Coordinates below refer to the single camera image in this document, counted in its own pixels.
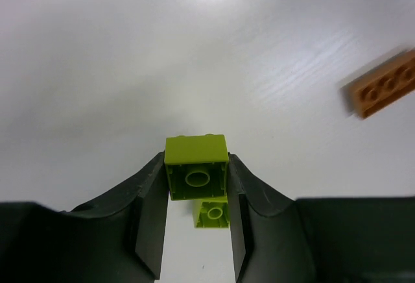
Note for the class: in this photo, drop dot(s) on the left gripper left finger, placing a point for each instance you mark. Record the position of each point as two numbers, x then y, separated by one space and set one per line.
115 237

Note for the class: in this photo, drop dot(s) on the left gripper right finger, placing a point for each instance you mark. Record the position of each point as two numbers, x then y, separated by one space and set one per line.
343 239

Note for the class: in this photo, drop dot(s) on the lime green lego brick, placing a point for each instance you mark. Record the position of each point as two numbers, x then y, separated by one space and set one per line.
196 166

